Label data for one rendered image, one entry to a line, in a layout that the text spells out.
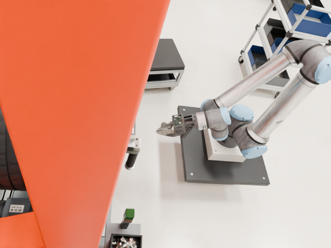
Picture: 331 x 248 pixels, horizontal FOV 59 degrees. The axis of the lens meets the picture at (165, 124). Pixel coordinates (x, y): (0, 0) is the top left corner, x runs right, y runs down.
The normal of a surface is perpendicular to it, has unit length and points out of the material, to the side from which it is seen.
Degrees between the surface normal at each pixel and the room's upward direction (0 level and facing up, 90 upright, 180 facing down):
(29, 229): 36
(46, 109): 90
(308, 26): 90
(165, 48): 0
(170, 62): 0
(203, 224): 0
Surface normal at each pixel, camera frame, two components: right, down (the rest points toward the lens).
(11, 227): -0.37, -0.52
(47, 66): 0.04, 0.82
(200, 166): 0.25, -0.56
